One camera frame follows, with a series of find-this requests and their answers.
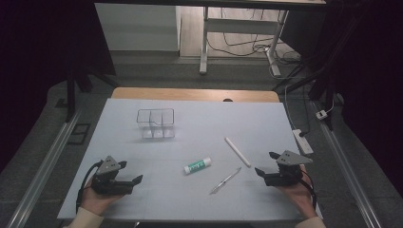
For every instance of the white pen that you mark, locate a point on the white pen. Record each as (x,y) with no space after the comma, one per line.
(237,152)

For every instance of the small white adapter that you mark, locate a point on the small white adapter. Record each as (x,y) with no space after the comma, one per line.
(321,114)

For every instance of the person's right hand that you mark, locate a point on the person's right hand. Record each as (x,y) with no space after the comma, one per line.
(299,196)

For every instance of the black metal stand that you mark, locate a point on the black metal stand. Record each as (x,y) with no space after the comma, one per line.
(70,95)
(329,88)

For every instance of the clear plastic organizer box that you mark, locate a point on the clear plastic organizer box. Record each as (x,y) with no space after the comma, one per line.
(156,123)

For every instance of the aluminium floor rail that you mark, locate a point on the aluminium floor rail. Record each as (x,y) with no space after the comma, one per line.
(44,167)
(345,167)

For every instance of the white desk frame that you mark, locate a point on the white desk frame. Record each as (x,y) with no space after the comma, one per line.
(237,26)

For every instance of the white table sheet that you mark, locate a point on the white table sheet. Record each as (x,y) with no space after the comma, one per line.
(190,199)

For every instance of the person's left hand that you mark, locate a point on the person's left hand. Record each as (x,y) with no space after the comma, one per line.
(95,201)

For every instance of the green and white glue stick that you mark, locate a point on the green and white glue stick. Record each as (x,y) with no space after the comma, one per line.
(197,165)

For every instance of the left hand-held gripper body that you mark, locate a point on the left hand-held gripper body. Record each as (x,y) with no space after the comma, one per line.
(109,183)

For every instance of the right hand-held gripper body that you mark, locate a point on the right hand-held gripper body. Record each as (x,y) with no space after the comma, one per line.
(286,174)

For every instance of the white power strip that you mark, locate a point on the white power strip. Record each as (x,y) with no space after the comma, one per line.
(303,142)

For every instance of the white cabinet panel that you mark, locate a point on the white cabinet panel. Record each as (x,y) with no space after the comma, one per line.
(139,28)

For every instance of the silver craft knife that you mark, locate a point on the silver craft knife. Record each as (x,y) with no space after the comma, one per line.
(225,180)

